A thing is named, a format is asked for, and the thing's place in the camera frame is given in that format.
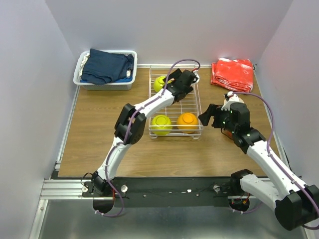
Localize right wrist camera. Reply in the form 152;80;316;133
222;91;241;111

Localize aluminium frame rail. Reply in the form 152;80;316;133
40;179;82;200

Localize yellow orange bowl front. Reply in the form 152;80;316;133
176;113;199;133

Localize red white folded towel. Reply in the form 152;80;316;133
210;58;254;93

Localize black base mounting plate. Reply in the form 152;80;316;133
82;177;246;208

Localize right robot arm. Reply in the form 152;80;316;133
198;102;319;231

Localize blue cloth in basket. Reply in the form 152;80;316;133
115;76;133;83

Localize dark blue jeans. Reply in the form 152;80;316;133
81;48;134;85

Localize white wire dish rack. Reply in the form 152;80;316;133
148;65;203;139

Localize white black striped bowl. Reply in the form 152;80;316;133
223;95;245;105

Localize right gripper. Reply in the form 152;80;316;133
198;103;237;133

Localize white plastic laundry basket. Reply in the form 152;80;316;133
73;50;138;90

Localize lime green bowl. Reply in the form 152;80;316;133
151;115;173;136
153;76;166;93

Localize white cloth in basket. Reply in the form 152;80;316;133
79;53;90;77

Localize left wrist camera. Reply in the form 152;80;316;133
191;68;200;85

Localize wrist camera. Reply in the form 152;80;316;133
191;68;200;85
222;91;241;111

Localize lime green bowl front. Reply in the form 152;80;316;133
151;115;173;136

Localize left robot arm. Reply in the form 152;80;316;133
84;68;199;197

